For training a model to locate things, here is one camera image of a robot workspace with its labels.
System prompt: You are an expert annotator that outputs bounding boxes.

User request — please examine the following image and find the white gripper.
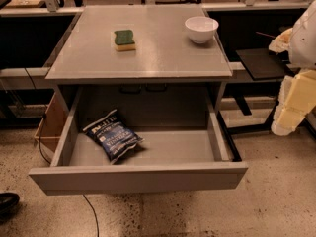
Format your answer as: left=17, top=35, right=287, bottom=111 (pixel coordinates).
left=271, top=69, right=316, bottom=136

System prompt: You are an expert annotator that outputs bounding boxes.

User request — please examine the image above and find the blue chip bag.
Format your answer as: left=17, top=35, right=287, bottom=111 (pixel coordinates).
left=83, top=109, right=143, bottom=164

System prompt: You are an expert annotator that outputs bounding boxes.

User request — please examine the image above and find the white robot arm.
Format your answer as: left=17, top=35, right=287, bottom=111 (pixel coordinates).
left=269, top=1, right=316, bottom=136

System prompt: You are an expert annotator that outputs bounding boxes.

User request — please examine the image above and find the grey open drawer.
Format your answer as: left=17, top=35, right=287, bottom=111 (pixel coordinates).
left=30, top=85, right=248, bottom=195

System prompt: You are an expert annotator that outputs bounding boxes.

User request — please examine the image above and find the black flat tray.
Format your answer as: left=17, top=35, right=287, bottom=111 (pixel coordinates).
left=236, top=48, right=292, bottom=80

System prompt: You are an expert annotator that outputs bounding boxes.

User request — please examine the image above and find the white bowl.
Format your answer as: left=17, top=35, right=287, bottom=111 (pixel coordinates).
left=185, top=16, right=219, bottom=43

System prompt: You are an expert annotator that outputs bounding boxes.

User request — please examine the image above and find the green and yellow sponge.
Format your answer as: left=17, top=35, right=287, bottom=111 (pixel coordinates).
left=115, top=30, right=135, bottom=51

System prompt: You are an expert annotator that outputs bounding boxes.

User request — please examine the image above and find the wooden box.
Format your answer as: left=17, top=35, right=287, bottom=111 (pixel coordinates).
left=34, top=95, right=67, bottom=152

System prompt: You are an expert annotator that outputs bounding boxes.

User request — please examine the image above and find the black shoe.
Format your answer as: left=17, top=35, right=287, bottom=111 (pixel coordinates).
left=0, top=193, right=20, bottom=215

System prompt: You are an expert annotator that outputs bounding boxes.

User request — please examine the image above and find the black floor cable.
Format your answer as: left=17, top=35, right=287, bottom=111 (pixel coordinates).
left=38, top=114, right=101, bottom=237

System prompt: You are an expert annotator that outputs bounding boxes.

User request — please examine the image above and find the grey workbench rail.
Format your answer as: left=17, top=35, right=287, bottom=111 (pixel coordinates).
left=0, top=67, right=53, bottom=90

